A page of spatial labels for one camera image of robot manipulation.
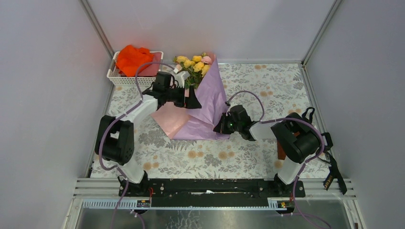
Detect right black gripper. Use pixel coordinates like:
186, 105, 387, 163
214, 113, 241, 135

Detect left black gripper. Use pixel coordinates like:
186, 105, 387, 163
163, 84, 201, 109

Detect yellow fake flower bunch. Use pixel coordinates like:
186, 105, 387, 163
173, 52, 211, 89

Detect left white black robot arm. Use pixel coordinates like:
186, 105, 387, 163
95, 72, 202, 196

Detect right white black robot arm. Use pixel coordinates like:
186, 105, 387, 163
213, 105, 333, 197

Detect floral patterned table mat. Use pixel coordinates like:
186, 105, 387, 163
90, 63, 330, 180

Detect dark red folded paper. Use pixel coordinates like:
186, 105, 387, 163
138, 52, 163, 77

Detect brown leather pad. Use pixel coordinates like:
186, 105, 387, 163
276, 132, 300, 162

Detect orange cloth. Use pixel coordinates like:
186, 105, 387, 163
116, 45, 154, 77

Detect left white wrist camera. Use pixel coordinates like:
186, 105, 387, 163
173, 65, 190, 87

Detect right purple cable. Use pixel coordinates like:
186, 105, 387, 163
225, 91, 333, 229

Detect purple cable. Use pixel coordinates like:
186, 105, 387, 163
225, 91, 333, 229
98, 62, 176, 229

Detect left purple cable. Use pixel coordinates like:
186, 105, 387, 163
98, 62, 176, 229

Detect black mounting base rail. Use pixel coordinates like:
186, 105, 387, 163
118, 178, 306, 208

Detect black strap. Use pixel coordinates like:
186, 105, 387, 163
301, 106, 348, 195

